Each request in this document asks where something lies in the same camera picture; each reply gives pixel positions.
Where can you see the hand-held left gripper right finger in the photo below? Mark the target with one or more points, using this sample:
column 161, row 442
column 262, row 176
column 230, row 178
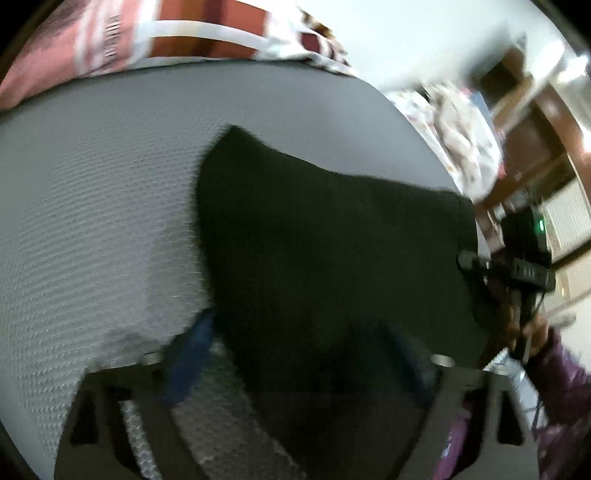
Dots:
column 418, row 369

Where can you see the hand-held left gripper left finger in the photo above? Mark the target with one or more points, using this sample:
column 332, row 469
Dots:
column 191, row 360

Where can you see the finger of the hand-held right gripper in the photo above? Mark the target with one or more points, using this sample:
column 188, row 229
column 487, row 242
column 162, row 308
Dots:
column 517, row 273

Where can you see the black pants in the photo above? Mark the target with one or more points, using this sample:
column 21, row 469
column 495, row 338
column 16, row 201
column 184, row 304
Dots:
column 323, row 254

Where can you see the person's right forearm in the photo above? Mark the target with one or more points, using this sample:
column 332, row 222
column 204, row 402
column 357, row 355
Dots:
column 565, row 392

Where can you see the person's right hand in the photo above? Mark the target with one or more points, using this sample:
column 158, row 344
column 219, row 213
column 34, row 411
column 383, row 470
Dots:
column 534, row 331

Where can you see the white radiator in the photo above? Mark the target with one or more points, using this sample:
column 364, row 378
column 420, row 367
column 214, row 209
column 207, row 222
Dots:
column 570, row 217

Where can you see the white floral quilt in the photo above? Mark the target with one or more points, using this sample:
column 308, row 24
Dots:
column 461, row 138

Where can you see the brown wooden cabinet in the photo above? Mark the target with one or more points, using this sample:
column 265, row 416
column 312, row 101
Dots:
column 561, row 120

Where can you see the grey textured blanket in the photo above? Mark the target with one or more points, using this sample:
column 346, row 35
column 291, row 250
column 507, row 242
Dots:
column 92, row 207

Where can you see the red white plaid cloth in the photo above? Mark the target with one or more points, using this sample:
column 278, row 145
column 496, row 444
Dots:
column 184, row 27

